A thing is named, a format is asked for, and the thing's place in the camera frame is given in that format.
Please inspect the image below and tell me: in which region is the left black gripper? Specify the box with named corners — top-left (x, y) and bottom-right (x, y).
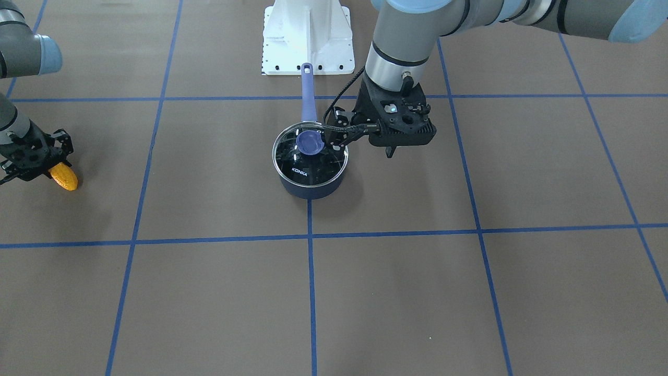
top-left (324, 73), bottom-right (437, 159)

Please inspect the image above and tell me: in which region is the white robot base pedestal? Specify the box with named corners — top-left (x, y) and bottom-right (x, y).
top-left (261, 1), bottom-right (355, 76)

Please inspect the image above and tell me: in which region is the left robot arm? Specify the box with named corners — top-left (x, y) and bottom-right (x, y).
top-left (324, 1), bottom-right (667, 157)

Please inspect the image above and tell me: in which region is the glass pot lid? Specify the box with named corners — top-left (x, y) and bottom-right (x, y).
top-left (271, 122), bottom-right (349, 196)

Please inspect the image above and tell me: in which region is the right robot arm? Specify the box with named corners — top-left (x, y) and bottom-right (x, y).
top-left (1, 1), bottom-right (79, 191)

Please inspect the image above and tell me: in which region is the dark blue saucepan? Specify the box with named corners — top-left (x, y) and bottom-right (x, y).
top-left (272, 63), bottom-right (349, 200)

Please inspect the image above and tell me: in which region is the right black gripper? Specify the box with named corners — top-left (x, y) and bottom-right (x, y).
top-left (2, 128), bottom-right (74, 183)

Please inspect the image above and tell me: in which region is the yellow corn cob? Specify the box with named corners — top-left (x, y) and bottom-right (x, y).
top-left (48, 162), bottom-right (79, 191)

